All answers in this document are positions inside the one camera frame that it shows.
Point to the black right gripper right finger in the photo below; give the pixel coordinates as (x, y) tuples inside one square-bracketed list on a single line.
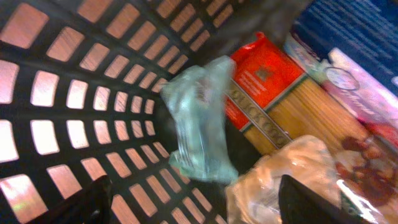
[(299, 204)]

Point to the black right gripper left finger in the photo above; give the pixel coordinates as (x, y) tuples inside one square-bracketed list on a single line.
[(89, 205)]

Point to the San Remo spaghetti packet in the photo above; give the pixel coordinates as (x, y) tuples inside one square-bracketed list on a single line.
[(322, 142)]

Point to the teal plastic packet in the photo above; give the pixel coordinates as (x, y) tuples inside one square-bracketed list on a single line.
[(195, 98)]

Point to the blue Kimberly-Clark tissue box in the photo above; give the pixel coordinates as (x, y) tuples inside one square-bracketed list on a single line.
[(350, 48)]

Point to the grey plastic lattice basket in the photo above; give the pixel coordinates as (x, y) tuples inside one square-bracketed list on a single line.
[(80, 84)]

